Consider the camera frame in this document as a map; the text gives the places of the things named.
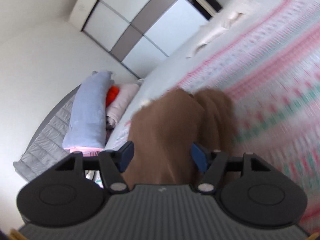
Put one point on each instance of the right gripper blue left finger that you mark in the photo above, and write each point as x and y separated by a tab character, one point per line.
112	165

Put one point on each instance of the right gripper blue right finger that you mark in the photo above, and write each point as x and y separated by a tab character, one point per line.
211	164

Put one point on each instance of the brown coat with fur collar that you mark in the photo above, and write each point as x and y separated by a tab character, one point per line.
164	131

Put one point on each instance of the blue pink folded blanket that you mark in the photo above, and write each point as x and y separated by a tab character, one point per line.
87	124

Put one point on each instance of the orange plush item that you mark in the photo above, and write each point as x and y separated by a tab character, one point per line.
111	95

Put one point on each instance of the light pink folded bedding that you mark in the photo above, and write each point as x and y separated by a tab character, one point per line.
116	109

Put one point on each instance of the grey bed sheet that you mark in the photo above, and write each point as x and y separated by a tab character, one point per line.
270	26

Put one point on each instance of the pink teal patterned blanket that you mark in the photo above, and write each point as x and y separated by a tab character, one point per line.
277	110

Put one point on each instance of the white grey sliding wardrobe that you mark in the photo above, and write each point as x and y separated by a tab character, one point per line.
140	34

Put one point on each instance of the cream folded garment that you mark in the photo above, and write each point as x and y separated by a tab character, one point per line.
229	16

